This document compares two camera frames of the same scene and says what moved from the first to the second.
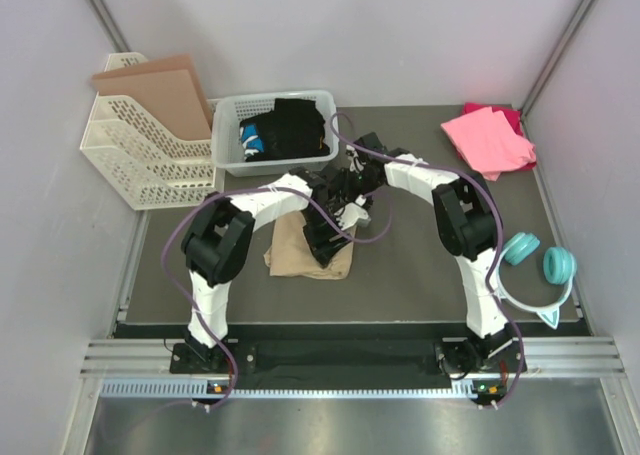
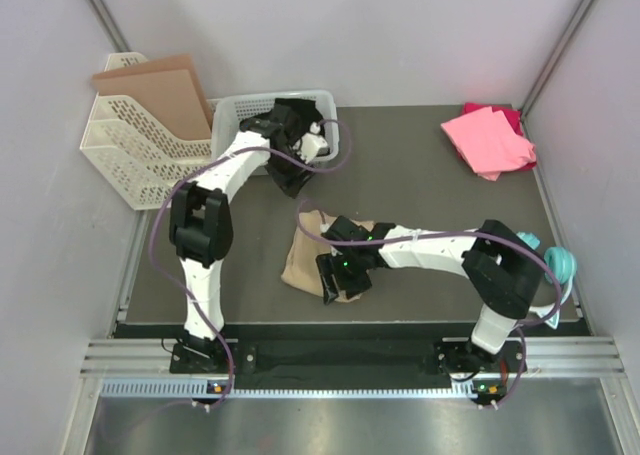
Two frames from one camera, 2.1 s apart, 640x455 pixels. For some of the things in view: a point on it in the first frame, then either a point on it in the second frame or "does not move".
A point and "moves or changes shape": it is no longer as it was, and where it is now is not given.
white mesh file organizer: x=150 y=165 does not move
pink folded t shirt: x=489 y=142 does not move
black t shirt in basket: x=293 y=130 does not move
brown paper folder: x=164 y=92 does not move
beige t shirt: x=291 y=254 moves or changes shape
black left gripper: x=322 y=251 → x=289 y=182
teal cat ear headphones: x=559 y=265 does not move
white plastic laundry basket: x=226 y=134 does not move
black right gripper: x=353 y=174 → x=330 y=265
